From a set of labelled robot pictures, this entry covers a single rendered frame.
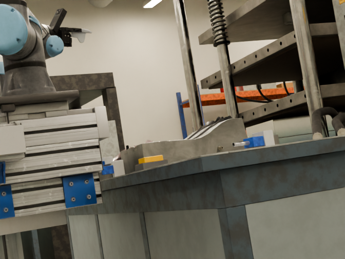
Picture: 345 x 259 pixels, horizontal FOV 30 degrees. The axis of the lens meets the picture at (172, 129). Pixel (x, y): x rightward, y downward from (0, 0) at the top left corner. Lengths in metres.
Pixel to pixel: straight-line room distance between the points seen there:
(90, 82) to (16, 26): 5.34
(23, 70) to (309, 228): 0.86
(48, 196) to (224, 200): 0.54
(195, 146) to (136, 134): 8.07
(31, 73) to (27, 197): 0.34
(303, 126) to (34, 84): 1.52
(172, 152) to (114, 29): 8.39
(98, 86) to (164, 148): 4.96
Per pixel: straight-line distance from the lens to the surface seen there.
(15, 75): 1.81
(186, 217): 1.75
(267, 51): 2.91
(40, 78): 1.81
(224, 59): 3.23
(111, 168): 2.19
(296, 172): 1.60
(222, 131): 2.18
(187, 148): 2.13
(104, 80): 7.07
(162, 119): 10.43
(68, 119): 1.80
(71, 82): 6.93
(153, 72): 10.53
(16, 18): 1.69
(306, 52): 2.55
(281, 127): 2.92
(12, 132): 1.64
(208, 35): 3.52
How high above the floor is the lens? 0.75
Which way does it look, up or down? 5 degrees up
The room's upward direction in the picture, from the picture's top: 9 degrees counter-clockwise
